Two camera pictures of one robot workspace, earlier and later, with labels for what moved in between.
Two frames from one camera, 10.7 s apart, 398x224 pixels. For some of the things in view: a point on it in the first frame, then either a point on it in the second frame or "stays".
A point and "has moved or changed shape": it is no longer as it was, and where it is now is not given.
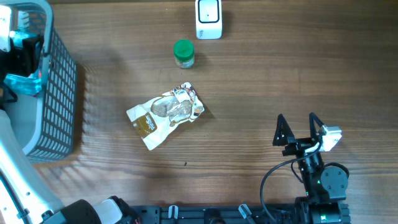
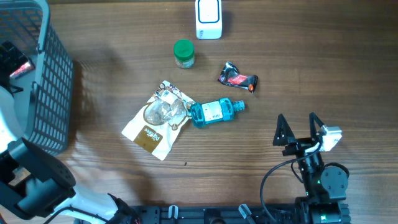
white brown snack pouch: [153, 119] has moved or changed shape
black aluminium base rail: [240, 214] stays
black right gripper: [299, 144] stays
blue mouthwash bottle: [30, 85] → [211, 111]
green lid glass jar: [183, 51] stays
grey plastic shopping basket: [45, 124] stays
